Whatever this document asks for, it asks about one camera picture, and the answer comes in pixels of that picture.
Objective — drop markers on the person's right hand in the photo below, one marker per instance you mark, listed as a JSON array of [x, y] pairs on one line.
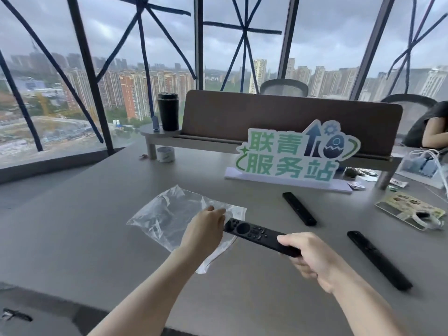
[[315, 255]]

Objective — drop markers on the person's left hand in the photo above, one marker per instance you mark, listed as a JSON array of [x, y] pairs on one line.
[[201, 234]]

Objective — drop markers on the person's left fingers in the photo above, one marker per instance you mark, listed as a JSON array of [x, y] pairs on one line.
[[217, 215]]

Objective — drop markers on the person's right thumb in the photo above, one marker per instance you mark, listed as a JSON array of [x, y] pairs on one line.
[[292, 238]]

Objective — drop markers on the black remote with round pad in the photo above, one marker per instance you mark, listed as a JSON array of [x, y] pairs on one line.
[[253, 234]]

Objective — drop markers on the clear plastic bag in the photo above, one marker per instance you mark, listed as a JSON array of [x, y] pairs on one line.
[[168, 216]]

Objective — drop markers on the person's left forearm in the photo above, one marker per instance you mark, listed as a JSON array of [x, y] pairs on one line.
[[140, 297]]

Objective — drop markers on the person's right forearm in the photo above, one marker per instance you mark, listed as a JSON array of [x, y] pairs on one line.
[[378, 311]]

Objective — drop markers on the short black remote control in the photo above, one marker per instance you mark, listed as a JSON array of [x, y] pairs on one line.
[[299, 208]]

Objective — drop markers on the green and white standing sign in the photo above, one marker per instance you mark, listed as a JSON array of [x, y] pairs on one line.
[[290, 160]]

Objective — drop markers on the white tape roll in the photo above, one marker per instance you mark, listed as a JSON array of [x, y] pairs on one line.
[[165, 155]]

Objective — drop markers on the small white packet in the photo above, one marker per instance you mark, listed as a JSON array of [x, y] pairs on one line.
[[356, 186]]

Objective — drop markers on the long black remote control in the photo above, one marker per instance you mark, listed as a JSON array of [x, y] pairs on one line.
[[379, 260]]

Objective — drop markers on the dark crumpled object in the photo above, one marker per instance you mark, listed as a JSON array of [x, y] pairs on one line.
[[357, 173]]

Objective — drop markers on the grey desk shelf riser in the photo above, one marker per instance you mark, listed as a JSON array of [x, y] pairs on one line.
[[164, 138]]

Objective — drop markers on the brown desk divider panel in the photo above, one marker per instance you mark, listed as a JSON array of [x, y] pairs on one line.
[[217, 115]]

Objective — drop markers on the black travel tumbler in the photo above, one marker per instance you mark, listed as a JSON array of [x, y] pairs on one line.
[[168, 111]]

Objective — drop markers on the laminated picture card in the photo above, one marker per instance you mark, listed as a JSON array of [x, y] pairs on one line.
[[402, 204]]

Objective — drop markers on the small green printed packet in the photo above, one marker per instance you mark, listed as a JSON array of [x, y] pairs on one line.
[[398, 183]]

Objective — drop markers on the grey mesh office chair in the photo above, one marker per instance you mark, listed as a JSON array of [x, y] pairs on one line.
[[283, 88]]

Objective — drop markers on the clear bag with blue items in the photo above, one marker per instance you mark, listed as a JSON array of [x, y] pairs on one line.
[[420, 165]]

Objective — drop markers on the black mesh office chair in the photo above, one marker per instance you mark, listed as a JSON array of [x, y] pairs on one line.
[[409, 111]]

